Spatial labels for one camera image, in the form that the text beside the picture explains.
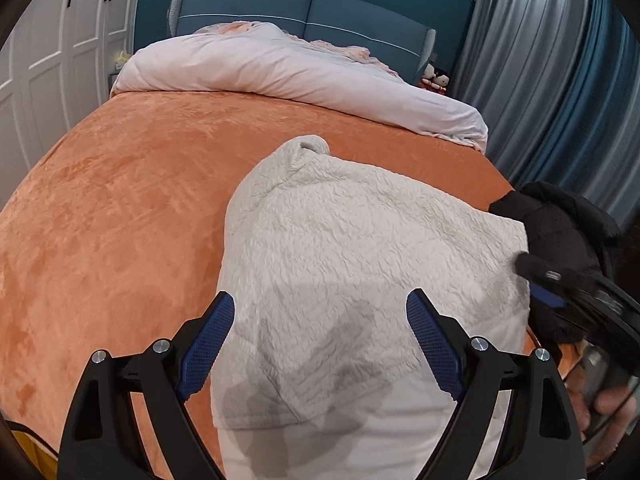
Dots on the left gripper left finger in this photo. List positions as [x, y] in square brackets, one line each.
[101, 438]

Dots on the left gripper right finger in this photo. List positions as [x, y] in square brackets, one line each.
[540, 437]

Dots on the cream white quilted jacket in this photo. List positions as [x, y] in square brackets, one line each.
[321, 376]

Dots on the person's right hand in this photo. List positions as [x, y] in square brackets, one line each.
[617, 405]

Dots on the orange velvet bed cover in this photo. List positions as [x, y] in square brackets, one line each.
[115, 237]

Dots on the grey blue curtain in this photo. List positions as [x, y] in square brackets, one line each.
[557, 82]

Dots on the plush toy beside bed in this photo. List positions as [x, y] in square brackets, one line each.
[434, 79]

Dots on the teal upholstered headboard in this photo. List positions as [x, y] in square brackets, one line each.
[399, 42]

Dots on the pink frilly pillow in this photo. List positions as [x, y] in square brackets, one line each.
[355, 57]

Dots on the dark nightstand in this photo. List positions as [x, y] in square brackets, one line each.
[111, 78]

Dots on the white panelled wardrobe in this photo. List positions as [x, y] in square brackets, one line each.
[54, 68]

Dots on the yellow tissue box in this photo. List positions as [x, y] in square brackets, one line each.
[121, 59]

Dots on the pale pink rolled duvet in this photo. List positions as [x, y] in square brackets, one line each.
[250, 57]

